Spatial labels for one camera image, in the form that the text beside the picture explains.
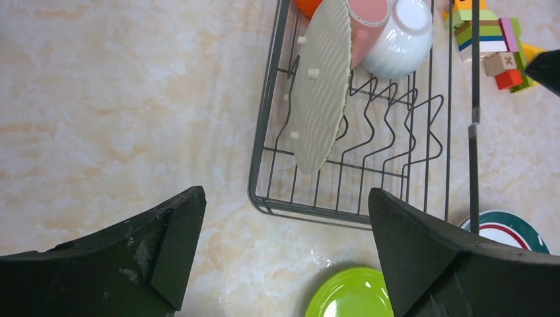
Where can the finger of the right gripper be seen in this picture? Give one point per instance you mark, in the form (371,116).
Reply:
(544,69)

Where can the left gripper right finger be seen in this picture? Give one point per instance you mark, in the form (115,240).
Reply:
(433,268)

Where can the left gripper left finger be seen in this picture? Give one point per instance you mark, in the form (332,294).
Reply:
(137,267)

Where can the white plate green red rim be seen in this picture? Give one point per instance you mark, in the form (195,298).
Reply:
(510,229)

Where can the grey wire dish rack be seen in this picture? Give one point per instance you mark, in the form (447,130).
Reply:
(395,135)

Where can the white ceramic bowl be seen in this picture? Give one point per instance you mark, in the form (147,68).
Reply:
(404,43)

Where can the white cup pink handle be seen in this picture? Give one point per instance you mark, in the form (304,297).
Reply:
(368,20)

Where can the woven bamboo tray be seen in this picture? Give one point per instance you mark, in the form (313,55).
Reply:
(321,85)

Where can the orange bowl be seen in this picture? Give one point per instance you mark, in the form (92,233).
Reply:
(308,7)

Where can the yellow toy triangle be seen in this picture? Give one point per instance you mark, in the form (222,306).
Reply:
(530,51)

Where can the stack of coloured blocks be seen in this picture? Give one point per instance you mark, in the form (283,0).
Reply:
(500,49)

